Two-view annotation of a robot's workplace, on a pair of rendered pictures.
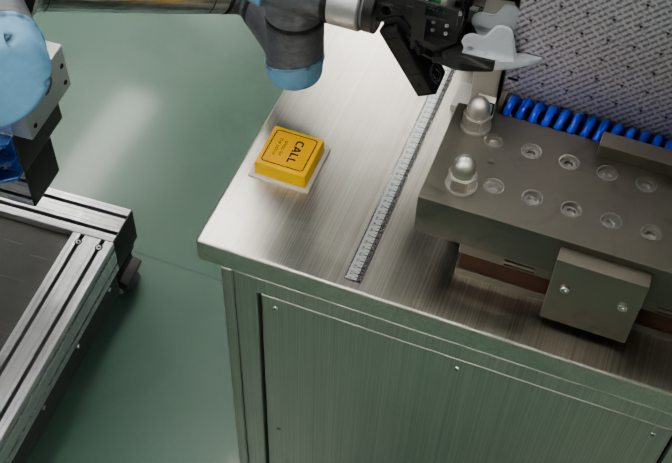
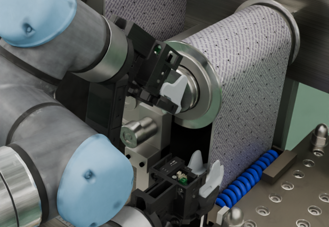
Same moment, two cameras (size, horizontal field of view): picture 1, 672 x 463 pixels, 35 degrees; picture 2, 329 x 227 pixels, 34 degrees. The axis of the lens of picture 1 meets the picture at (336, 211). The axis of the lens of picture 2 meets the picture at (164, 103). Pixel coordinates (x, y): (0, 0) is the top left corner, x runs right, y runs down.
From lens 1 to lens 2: 0.96 m
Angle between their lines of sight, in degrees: 54
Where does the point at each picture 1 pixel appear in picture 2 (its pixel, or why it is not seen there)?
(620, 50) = (248, 126)
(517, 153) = (263, 217)
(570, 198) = (305, 207)
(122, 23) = not seen: outside the picture
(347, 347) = not seen: outside the picture
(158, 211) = not seen: outside the picture
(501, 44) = (216, 173)
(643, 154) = (284, 163)
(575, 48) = (233, 143)
